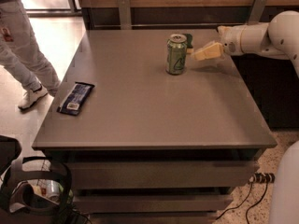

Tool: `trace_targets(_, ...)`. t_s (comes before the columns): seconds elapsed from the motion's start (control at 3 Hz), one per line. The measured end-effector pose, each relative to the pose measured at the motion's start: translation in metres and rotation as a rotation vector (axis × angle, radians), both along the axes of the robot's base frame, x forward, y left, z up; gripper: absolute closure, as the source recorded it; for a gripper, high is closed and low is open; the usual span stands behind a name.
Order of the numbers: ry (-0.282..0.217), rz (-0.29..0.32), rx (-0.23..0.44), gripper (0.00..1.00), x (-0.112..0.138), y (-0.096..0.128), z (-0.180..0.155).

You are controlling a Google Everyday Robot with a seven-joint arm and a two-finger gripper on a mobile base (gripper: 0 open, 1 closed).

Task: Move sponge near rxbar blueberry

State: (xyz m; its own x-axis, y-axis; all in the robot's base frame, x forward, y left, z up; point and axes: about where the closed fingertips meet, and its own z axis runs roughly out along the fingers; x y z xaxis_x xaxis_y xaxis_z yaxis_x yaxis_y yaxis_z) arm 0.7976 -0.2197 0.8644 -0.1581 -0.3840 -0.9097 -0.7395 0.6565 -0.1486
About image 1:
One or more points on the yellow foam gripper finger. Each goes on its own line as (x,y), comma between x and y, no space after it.
(211,50)

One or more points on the blue rxbar wrapper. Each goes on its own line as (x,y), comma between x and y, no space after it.
(75,99)

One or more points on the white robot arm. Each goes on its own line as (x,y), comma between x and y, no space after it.
(278,39)

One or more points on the white sneaker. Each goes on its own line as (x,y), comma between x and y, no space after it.
(31,97)

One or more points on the person in light trousers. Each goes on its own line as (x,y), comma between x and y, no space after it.
(20,54)

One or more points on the grey drawer cabinet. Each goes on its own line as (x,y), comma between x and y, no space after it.
(138,112)

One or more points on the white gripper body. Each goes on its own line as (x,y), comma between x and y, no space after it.
(231,40)

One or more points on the green soda can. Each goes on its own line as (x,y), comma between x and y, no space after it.
(176,54)

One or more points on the white power strip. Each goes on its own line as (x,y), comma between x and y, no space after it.
(262,178)

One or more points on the left metal bracket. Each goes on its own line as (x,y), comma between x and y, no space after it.
(125,14)

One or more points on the lower grey drawer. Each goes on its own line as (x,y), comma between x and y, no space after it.
(152,204)

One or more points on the green and yellow sponge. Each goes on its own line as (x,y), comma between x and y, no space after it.
(189,43)

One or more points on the upper grey drawer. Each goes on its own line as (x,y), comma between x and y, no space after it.
(160,174)

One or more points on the silver can in bin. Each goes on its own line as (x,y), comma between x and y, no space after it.
(52,190)

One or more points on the grey drawer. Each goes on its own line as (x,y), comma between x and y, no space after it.
(152,204)
(160,174)

